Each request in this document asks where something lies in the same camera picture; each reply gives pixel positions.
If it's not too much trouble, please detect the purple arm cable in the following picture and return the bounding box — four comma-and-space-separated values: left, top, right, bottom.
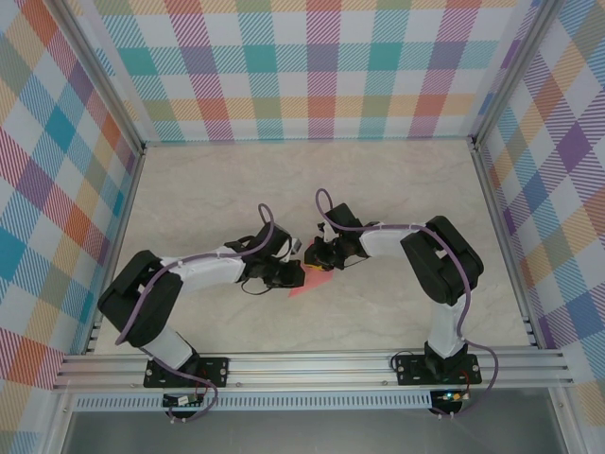
315, 187, 501, 420
114, 202, 278, 423

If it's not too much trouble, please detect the grey metal panel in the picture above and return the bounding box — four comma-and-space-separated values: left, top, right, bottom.
60, 409, 568, 454

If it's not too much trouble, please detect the aluminium frame post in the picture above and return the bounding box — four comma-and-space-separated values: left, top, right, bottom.
470, 0, 557, 150
51, 0, 147, 155

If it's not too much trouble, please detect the aluminium side rail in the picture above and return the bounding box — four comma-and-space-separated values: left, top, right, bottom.
471, 139, 543, 351
82, 144, 147, 356

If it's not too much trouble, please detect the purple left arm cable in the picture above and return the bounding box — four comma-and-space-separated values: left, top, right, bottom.
114, 202, 278, 423

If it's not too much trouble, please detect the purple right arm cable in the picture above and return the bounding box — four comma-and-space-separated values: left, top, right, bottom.
315, 187, 501, 420

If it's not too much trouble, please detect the pink square paper sheet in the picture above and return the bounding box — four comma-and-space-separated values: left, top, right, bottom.
286, 239, 335, 299

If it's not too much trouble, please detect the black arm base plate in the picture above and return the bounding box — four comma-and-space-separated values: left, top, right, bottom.
144, 357, 231, 389
393, 354, 483, 387

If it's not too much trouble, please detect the aluminium mounting rail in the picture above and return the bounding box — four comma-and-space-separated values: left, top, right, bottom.
51, 347, 576, 392

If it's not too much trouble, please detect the slotted grey cable duct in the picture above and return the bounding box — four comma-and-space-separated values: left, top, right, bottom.
73, 395, 434, 411

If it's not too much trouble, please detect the thin black cable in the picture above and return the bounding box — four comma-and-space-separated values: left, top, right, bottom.
337, 252, 371, 271
239, 277, 274, 298

